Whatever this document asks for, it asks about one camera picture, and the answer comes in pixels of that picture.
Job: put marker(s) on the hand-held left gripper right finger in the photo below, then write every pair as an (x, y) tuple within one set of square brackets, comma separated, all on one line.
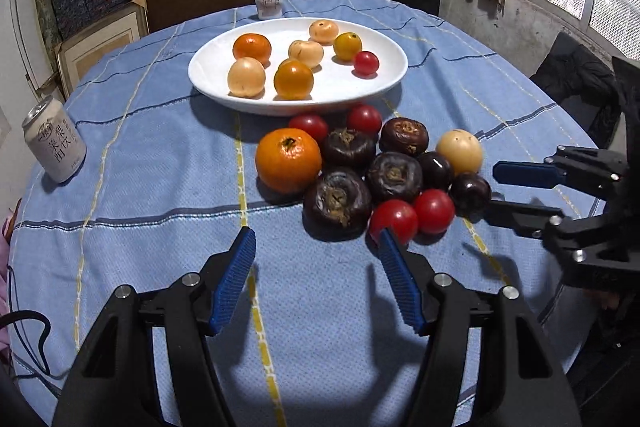
[(400, 282)]

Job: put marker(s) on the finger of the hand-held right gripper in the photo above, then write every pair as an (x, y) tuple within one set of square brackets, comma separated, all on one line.
[(520, 217), (525, 174)]

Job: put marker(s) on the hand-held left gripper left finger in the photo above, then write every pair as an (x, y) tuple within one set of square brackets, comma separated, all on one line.
[(232, 282)]

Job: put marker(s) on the dark purple cherry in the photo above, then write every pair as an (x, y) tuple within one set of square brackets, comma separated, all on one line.
[(470, 193), (435, 170)]

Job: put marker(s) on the cream round fruit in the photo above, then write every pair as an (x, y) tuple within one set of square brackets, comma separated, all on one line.
[(459, 151)]

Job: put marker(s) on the orange tangerine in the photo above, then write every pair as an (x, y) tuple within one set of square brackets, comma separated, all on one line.
[(288, 160)]

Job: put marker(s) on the large beige round fruit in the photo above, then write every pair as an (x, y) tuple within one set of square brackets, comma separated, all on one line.
[(246, 78)]

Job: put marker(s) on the white oval plate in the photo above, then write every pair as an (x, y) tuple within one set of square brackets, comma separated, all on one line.
[(340, 83)]

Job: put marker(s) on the yellow-orange tomato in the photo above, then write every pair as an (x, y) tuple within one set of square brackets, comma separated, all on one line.
[(293, 81)]

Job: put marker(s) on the small yellow tomato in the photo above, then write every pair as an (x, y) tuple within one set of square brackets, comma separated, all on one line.
[(347, 46)]

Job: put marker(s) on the large orange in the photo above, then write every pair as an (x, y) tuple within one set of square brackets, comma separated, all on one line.
[(252, 49)]

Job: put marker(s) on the tan speckled round fruit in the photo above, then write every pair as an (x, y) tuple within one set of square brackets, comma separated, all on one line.
[(305, 53)]

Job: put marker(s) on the person's right hand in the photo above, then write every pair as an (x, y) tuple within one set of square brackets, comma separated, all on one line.
[(607, 301)]

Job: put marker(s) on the black jacket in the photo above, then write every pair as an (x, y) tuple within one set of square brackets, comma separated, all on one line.
[(580, 77)]

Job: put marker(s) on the blue checked tablecloth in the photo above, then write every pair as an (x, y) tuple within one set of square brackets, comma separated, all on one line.
[(165, 187)]

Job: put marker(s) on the white drink can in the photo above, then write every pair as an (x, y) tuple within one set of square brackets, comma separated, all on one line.
[(55, 142)]

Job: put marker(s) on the framed picture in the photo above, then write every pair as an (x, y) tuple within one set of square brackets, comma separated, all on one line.
[(100, 44)]

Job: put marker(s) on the white paper cup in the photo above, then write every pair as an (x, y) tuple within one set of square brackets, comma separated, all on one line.
[(268, 1)]

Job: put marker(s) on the blue patterned boxes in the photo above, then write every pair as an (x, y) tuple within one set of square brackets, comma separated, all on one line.
[(90, 4)]

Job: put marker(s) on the mottled green board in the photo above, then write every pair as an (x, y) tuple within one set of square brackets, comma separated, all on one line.
[(47, 7)]

